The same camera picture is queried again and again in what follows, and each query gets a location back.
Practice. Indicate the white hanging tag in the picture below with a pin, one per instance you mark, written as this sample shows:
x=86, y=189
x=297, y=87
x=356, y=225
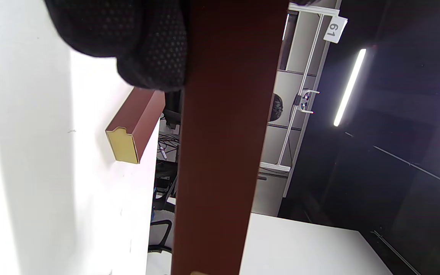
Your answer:
x=335, y=29

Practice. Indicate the brown storage box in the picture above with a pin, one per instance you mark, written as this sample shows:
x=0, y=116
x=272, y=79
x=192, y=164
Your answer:
x=139, y=114
x=224, y=152

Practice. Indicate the person's left hand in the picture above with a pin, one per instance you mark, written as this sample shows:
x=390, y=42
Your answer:
x=136, y=34

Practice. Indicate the ceiling strip light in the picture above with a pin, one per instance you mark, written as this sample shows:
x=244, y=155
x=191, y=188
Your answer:
x=350, y=88

